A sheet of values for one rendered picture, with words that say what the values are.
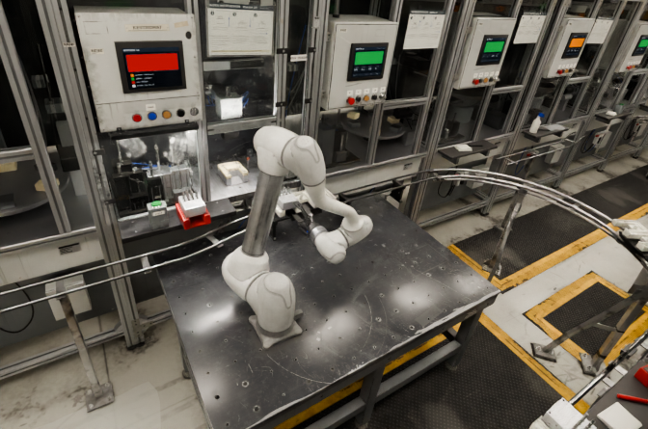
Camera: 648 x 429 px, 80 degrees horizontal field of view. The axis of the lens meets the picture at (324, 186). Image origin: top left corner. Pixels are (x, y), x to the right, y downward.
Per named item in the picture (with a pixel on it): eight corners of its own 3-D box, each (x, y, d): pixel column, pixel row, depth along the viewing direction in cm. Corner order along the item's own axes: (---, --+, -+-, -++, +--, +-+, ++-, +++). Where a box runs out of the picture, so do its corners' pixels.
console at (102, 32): (101, 135, 157) (74, 13, 134) (94, 111, 177) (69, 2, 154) (203, 122, 178) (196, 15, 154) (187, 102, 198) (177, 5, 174)
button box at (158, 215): (151, 230, 180) (148, 209, 174) (148, 221, 185) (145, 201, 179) (170, 226, 184) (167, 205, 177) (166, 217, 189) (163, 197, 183)
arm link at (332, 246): (315, 252, 189) (337, 238, 193) (332, 272, 178) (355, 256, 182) (310, 237, 182) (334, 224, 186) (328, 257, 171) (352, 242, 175)
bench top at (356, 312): (218, 451, 128) (218, 445, 126) (151, 257, 203) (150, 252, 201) (499, 296, 202) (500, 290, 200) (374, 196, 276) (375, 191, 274)
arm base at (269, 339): (311, 330, 168) (312, 321, 165) (264, 351, 157) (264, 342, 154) (291, 301, 181) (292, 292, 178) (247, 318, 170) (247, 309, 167)
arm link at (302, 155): (334, 172, 149) (309, 158, 156) (328, 135, 136) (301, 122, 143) (311, 192, 143) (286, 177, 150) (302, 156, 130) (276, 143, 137)
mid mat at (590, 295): (599, 377, 239) (600, 376, 238) (521, 314, 278) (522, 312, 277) (665, 317, 288) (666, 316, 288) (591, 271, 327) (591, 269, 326)
